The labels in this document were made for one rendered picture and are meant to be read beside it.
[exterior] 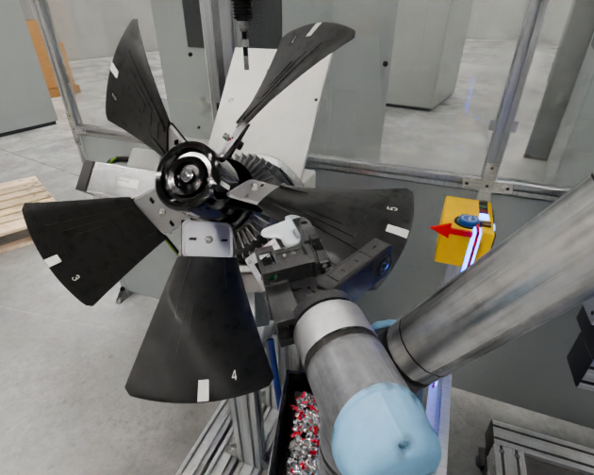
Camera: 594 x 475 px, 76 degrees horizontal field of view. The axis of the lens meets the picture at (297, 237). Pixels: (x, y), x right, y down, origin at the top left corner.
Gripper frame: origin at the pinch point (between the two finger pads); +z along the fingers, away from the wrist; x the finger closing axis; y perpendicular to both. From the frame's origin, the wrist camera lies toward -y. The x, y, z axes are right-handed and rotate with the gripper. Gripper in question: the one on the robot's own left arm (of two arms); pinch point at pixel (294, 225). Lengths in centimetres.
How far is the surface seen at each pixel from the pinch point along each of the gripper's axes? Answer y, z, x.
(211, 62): 2, 81, -13
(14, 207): 160, 258, 87
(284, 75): -5.3, 19.0, -17.2
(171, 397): 23.8, -6.2, 21.0
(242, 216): 6.4, 14.3, 4.3
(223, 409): 27, 50, 108
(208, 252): 13.5, 9.2, 6.8
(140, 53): 17.4, 34.8, -22.2
